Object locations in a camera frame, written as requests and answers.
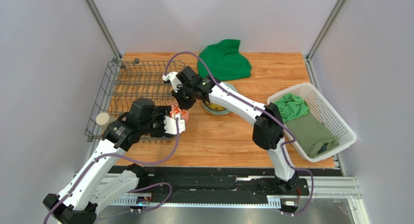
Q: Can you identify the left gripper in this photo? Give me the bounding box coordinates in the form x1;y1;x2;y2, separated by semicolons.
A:
139;105;173;138

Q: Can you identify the yellow patterned small plate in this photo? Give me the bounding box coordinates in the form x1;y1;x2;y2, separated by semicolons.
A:
204;101;226;111

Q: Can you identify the white orange patterned bowl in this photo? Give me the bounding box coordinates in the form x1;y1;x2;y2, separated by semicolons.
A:
169;103;189;122

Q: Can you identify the light blue flower plate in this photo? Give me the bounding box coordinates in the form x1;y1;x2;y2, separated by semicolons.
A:
201;100;231;116

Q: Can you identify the beige cup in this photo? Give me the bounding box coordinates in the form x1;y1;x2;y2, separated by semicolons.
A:
95;112;117;131

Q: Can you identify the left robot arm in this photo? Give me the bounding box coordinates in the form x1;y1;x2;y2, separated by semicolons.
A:
43;98;185;224

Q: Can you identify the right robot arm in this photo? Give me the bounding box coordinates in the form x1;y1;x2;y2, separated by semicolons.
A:
162;66;299;190

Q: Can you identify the green cloth on table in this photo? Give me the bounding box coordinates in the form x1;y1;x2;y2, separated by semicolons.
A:
197;39;252;81

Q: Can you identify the bright green towel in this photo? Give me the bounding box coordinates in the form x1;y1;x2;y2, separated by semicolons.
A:
274;93;310;123

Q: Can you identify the white plastic basket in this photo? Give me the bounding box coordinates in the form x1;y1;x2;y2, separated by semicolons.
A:
267;83;357;163

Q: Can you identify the olive green cloth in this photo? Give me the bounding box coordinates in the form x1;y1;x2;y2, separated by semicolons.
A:
285;113;340;158

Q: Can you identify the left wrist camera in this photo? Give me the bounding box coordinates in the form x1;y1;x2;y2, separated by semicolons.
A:
164;114;186;135

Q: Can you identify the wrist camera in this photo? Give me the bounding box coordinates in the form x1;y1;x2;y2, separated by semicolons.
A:
164;114;186;135
162;71;182;93

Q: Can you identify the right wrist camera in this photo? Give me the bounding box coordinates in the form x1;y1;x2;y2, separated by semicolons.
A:
162;71;182;93

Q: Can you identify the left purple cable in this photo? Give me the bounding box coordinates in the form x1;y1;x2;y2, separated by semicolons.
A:
43;117;181;224

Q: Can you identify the grey wire dish rack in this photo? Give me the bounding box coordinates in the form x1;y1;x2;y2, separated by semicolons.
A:
85;58;185;143

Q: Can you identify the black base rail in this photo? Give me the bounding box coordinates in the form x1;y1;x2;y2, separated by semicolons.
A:
106;165;344;205

